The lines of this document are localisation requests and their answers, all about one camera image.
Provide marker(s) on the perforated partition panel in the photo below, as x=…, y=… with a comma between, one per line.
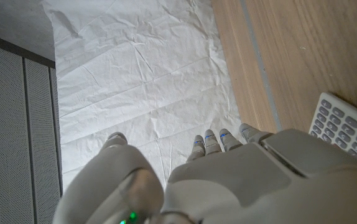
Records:
x=10, y=140

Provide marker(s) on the white backdrop cloth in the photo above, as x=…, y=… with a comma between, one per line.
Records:
x=141, y=77

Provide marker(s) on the white calculator with grey keys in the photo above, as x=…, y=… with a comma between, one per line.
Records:
x=343, y=124

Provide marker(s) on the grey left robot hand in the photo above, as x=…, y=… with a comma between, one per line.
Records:
x=228, y=186

